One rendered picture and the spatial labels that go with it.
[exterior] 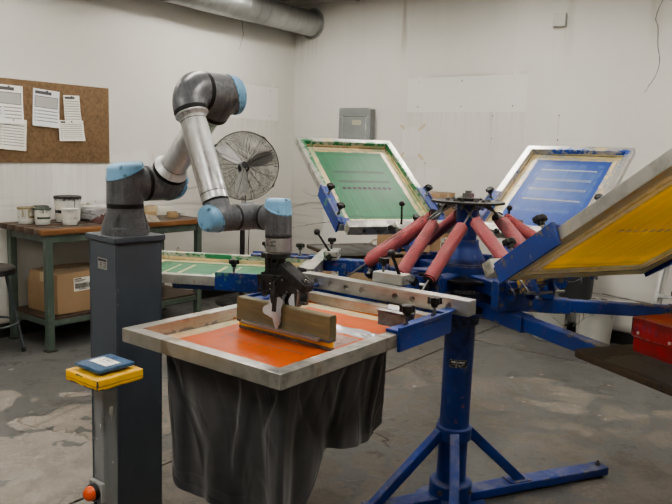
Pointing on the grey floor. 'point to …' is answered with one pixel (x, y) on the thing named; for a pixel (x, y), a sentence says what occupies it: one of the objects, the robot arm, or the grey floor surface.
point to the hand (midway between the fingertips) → (284, 322)
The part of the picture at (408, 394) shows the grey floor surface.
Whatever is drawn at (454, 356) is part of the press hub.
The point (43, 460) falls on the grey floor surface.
